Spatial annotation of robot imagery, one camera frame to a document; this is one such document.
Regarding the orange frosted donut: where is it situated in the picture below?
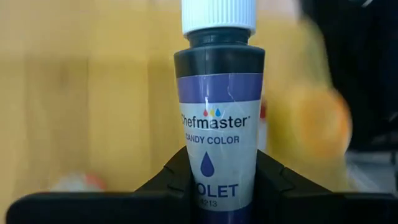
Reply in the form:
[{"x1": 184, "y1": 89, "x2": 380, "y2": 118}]
[{"x1": 287, "y1": 83, "x2": 354, "y2": 164}]

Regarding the purple dropper bottle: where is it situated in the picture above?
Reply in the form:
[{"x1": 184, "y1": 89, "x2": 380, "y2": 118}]
[{"x1": 49, "y1": 172, "x2": 107, "y2": 192}]

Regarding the violet candy color bottle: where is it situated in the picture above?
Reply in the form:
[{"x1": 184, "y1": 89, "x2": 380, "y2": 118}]
[{"x1": 173, "y1": 0, "x2": 266, "y2": 224}]

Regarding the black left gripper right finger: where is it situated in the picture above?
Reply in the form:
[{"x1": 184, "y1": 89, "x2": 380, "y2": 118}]
[{"x1": 254, "y1": 149, "x2": 398, "y2": 224}]

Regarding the yellow translucent plastic bin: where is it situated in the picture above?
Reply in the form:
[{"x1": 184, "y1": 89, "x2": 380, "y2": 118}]
[{"x1": 0, "y1": 0, "x2": 354, "y2": 194}]

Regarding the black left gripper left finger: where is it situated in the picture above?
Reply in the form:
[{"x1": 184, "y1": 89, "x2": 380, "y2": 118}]
[{"x1": 6, "y1": 146, "x2": 195, "y2": 224}]

